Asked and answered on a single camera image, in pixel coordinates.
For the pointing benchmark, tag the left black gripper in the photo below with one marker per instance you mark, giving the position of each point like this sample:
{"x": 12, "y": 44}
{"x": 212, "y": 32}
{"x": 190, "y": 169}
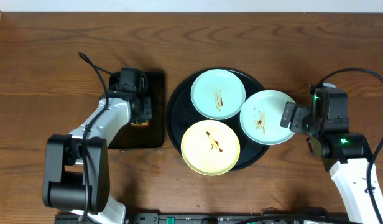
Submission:
{"x": 146, "y": 109}

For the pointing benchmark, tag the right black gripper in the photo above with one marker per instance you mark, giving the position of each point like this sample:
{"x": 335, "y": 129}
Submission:
{"x": 300, "y": 112}

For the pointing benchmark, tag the yellow green scrub sponge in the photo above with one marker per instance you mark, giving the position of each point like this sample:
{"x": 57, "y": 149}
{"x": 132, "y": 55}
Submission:
{"x": 144, "y": 124}

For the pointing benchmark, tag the light blue plate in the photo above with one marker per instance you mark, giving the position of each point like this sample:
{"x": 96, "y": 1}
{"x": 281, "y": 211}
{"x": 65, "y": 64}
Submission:
{"x": 218, "y": 94}
{"x": 261, "y": 115}

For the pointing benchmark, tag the pale yellow plate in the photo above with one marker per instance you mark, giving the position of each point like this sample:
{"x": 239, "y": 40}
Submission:
{"x": 210, "y": 147}

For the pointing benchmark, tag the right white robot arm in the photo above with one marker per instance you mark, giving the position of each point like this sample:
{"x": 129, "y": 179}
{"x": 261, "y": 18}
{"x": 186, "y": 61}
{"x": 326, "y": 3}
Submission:
{"x": 345, "y": 155}

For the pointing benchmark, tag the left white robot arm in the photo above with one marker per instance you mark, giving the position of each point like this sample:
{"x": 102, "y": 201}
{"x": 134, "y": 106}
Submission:
{"x": 76, "y": 174}

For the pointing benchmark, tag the rectangular black tray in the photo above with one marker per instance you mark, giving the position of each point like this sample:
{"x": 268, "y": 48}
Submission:
{"x": 152, "y": 136}

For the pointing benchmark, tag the round black tray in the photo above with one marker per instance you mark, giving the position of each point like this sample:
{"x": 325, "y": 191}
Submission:
{"x": 181, "y": 114}

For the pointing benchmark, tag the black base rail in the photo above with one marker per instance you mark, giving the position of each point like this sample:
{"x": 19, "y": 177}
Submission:
{"x": 154, "y": 218}

